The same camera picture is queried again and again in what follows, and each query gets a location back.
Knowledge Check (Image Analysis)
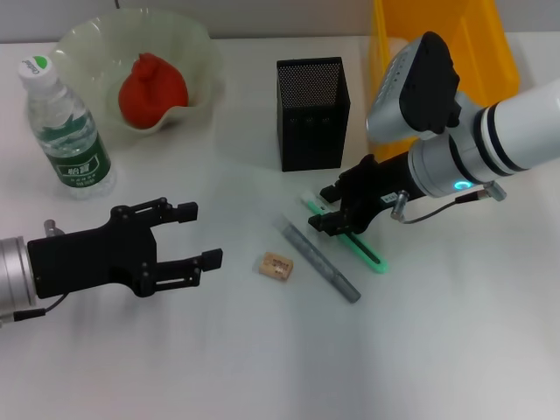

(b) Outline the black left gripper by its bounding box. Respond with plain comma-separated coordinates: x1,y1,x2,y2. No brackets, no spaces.
26,197,224,301

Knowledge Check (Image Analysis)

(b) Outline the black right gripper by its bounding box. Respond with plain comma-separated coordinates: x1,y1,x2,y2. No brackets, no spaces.
308,152,424,237

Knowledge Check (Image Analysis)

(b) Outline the grey pen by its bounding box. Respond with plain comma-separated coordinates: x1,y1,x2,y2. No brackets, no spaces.
269,213,362,305

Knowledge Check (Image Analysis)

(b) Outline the mint green utility knife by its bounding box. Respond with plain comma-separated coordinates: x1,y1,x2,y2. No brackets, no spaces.
300,189,389,276

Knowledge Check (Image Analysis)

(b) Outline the tan eraser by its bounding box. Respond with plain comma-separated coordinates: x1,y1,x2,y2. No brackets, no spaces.
252,250,294,283

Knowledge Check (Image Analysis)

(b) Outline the clear green-label water bottle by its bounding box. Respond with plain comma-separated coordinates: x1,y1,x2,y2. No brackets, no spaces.
17,54,117,201

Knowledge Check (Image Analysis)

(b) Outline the white paper ball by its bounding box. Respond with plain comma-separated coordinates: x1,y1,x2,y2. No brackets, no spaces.
388,36,412,62

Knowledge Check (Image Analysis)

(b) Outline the black mesh pen holder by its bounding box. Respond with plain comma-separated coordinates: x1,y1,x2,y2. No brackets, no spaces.
275,56,354,173

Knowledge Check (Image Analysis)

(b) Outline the pale green glass fruit plate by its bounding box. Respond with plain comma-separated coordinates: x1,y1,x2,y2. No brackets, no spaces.
56,14,222,144

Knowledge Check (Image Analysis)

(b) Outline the yellow plastic bin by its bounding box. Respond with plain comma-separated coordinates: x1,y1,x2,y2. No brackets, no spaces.
369,0,522,163

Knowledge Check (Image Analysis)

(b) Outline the right gripper cable with plug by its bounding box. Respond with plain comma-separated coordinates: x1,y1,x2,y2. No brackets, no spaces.
390,180,508,225

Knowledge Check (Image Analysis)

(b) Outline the gripper cable with plug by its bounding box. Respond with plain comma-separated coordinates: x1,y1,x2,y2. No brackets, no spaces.
390,180,508,225
0,218,71,327

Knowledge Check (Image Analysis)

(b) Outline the left gripper cable with plug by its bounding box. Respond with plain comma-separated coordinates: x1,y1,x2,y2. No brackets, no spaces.
0,218,71,327

